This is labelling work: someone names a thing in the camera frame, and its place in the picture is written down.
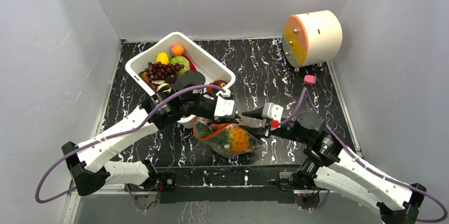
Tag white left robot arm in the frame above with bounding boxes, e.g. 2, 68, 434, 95
62, 71, 240, 196

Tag orange toy pineapple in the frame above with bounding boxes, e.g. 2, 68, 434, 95
205, 127, 252, 158

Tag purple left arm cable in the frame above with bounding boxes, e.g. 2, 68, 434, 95
35, 84, 227, 204

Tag yellow toy lemon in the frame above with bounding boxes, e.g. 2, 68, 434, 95
156, 52, 169, 65

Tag white cylinder drum toy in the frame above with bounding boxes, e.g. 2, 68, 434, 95
282, 10, 343, 69

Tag red toy grapes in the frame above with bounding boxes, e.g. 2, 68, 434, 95
141, 62, 178, 82

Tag pink eraser block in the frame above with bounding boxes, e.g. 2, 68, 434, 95
303, 75, 317, 85

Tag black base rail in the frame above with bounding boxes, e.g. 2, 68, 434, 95
133, 164, 337, 212

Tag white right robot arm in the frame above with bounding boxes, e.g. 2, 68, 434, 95
242, 103, 425, 223

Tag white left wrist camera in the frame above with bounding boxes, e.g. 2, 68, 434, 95
213, 89, 237, 120

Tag green toy cabbage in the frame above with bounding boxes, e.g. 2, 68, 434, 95
169, 56, 191, 76

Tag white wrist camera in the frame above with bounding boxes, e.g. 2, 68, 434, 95
262, 102, 284, 129
213, 89, 237, 120

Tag dark purple toy fruit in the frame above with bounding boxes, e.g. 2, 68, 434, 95
208, 79, 227, 93

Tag red toy chili pepper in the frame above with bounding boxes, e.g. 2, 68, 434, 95
183, 55, 196, 71

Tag clear zip top bag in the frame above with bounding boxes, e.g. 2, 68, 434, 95
193, 120, 265, 158

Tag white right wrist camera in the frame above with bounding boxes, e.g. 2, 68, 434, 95
262, 102, 284, 129

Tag orange toy fruit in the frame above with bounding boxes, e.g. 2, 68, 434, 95
170, 44, 185, 57

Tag white plastic bin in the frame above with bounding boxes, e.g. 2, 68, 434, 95
124, 32, 236, 129

